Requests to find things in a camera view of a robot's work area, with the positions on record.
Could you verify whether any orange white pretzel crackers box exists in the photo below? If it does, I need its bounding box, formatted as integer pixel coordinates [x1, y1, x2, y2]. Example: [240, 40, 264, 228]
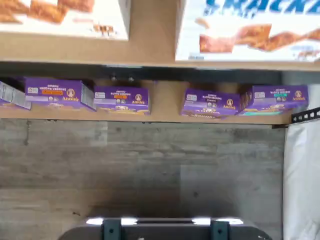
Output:
[0, 0, 131, 42]

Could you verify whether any white plastic curtain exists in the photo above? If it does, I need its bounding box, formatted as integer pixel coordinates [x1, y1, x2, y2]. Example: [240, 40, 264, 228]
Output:
[284, 83, 320, 240]

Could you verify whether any purple Annie's snack box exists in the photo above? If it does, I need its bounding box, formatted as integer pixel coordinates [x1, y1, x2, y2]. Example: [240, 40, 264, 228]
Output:
[0, 79, 33, 111]
[180, 87, 241, 120]

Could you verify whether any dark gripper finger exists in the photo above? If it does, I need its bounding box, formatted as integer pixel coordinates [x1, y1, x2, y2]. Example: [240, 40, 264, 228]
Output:
[210, 219, 230, 240]
[101, 218, 124, 240]

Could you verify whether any purple Annie's box orange label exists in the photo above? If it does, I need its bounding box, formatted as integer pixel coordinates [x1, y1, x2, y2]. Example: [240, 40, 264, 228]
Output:
[93, 85, 152, 116]
[24, 76, 98, 112]

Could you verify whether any purple Annie's box teal label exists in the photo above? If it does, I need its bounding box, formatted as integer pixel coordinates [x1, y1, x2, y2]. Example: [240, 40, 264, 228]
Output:
[237, 84, 310, 117]

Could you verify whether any blue white pretzel crackers box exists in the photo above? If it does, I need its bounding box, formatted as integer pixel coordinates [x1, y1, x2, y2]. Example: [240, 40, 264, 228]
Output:
[174, 0, 320, 63]

